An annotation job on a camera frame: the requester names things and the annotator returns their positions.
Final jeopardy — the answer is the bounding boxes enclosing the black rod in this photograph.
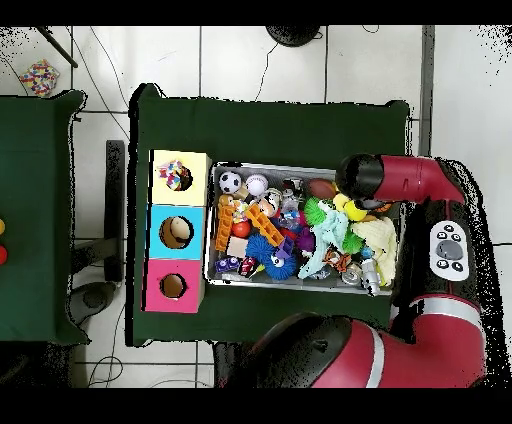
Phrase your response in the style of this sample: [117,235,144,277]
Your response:
[35,25,79,69]

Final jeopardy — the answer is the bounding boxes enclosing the mint green cloth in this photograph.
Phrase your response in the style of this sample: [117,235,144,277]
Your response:
[297,209,350,280]

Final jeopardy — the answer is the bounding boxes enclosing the black upright panel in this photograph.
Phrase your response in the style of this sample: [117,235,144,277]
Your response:
[104,139,126,283]

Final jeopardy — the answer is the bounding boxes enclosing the cream knitted cloth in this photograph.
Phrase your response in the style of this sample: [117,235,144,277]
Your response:
[351,215,397,286]

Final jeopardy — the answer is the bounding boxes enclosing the yellow ball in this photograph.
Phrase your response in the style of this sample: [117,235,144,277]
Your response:
[343,199,368,222]

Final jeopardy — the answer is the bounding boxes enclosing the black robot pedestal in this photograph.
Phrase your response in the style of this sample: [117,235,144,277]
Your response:
[213,341,249,389]

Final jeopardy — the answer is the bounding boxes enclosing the soccer ball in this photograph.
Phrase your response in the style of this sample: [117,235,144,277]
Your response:
[218,170,243,195]

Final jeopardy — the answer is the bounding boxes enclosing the wooden block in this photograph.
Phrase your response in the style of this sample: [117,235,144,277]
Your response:
[226,235,250,259]

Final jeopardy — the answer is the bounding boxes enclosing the green spiky toy with eyes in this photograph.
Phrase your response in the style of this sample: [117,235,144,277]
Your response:
[302,196,328,227]

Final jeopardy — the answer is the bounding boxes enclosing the long orange toy brick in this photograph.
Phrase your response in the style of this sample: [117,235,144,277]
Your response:
[243,202,285,247]

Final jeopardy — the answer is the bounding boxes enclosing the shallow wire mesh bin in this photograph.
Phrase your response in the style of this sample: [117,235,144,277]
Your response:
[203,160,401,297]

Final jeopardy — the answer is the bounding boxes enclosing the baseball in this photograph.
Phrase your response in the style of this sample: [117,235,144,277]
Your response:
[244,173,270,198]

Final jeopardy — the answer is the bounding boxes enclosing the wooden box with three holes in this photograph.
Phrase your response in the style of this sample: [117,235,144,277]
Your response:
[141,149,212,314]

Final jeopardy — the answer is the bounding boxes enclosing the black round stand base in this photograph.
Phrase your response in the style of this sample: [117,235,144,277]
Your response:
[264,25,322,48]

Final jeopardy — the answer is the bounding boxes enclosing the multicoloured speckled cloth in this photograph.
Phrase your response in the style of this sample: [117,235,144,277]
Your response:
[18,58,61,97]

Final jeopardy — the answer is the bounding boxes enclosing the black cable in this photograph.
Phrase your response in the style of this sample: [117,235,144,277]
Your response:
[254,41,281,102]

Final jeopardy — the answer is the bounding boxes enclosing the dark green table cloth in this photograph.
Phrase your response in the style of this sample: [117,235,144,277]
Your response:
[125,83,411,347]
[0,90,90,345]

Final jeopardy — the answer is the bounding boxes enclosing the silver toy robot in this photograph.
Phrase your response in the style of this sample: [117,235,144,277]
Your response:
[359,257,381,297]

